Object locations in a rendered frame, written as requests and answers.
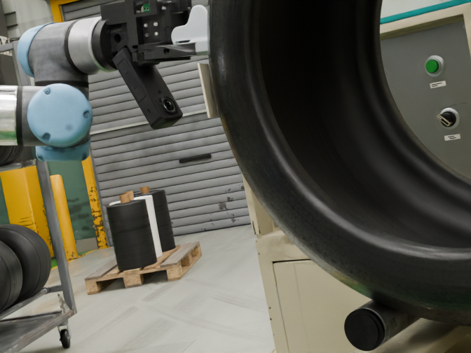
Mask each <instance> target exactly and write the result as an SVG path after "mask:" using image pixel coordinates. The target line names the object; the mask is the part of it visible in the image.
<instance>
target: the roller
mask: <svg viewBox="0 0 471 353"><path fill-rule="evenodd" d="M419 319H420V317H416V316H413V315H410V314H407V313H404V312H400V311H398V310H395V309H392V308H391V307H388V306H385V305H383V304H380V303H378V302H376V301H374V300H371V301H369V302H367V303H365V304H364V305H362V306H360V307H358V308H357V309H355V310H353V311H352V312H351V313H350V314H349V315H348V316H347V317H346V320H345V323H344V331H345V334H346V337H347V339H348V341H349V342H350V343H351V344H352V345H353V346H354V347H356V348H357V349H360V350H362V351H372V350H374V349H376V348H377V347H380V346H381V345H382V344H383V343H385V342H387V341H388V340H389V339H391V338H392V337H394V336H395V335H397V334H398V333H400V332H401V331H403V330H404V329H405V328H407V327H408V326H410V325H412V324H413V323H414V322H415V321H417V320H419Z"/></svg>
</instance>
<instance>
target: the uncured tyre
mask: <svg viewBox="0 0 471 353"><path fill-rule="evenodd" d="M382 3H383V0H208V7H207V49H208V58H209V66H210V75H211V80H212V87H213V90H214V97H215V101H216V105H217V109H218V112H219V117H220V120H221V124H222V126H223V129H224V132H225V135H226V138H227V140H228V143H229V146H230V147H231V150H232V152H233V155H234V157H235V160H236V162H237V164H238V166H239V168H240V170H241V172H242V173H243V176H244V177H245V179H246V181H247V183H248V184H249V186H250V188H251V189H252V191H253V193H254V194H255V196H256V197H257V199H258V201H259V202H260V203H261V205H262V207H263V208H264V209H265V210H266V212H267V213H268V215H269V216H270V217H271V218H272V219H273V221H274V222H275V224H276V225H277V226H278V227H279V229H281V231H282V232H283V233H284V234H285V235H286V236H287V237H288V238H289V239H290V240H291V241H292V242H293V243H294V244H295V245H296V246H297V247H298V248H299V249H300V250H301V251H302V252H303V253H304V254H305V255H306V256H307V257H309V259H310V260H312V261H313V262H314V263H315V264H317V265H318V266H319V267H321V268H322V269H323V270H324V271H325V272H327V273H328V274H330V275H331V276H332V277H334V278H335V279H337V280H339V281H340V282H341V283H343V284H345V285H346V286H348V287H350V288H351V289H353V290H355V291H356V292H358V293H361V294H362V295H363V296H366V297H368V298H370V299H372V300H374V301H376V302H378V303H380V304H383V305H385V306H388V307H391V308H392V309H395V310H398V311H400V312H404V313H407V314H410V315H413V316H416V317H420V318H424V319H429V320H432V321H438V322H442V323H446V324H455V325H461V326H471V179H469V178H467V177H465V176H463V175H462V174H459V173H457V172H456V171H455V170H453V169H451V168H450V167H449V166H447V165H446V164H444V163H443V162H442V161H441V160H440V159H438V158H437V157H436V156H435V155H434V154H432V153H431V152H430V151H429V150H428V149H427V148H426V147H425V146H424V145H423V144H422V142H421V141H420V140H419V139H418V137H417V136H416V135H415V134H414V133H413V132H412V130H411V128H410V127H409V126H408V125H407V123H406V121H405V119H404V118H403V117H402V114H401V113H400V111H399V109H398V108H397V105H396V103H395V100H394V99H393V96H392V94H391V91H390V88H389V86H388V82H387V79H386V77H385V72H384V68H383V61H382V57H381V43H380V21H381V8H382Z"/></svg>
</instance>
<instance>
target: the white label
mask: <svg viewBox="0 0 471 353"><path fill-rule="evenodd" d="M198 70H199V74H200V81H201V85H202V89H203V95H204V99H205V105H206V109H207V116H208V118H214V117H219V115H218V111H217V105H216V101H215V97H214V90H213V87H212V80H211V76H210V70H209V66H208V64H203V63H198Z"/></svg>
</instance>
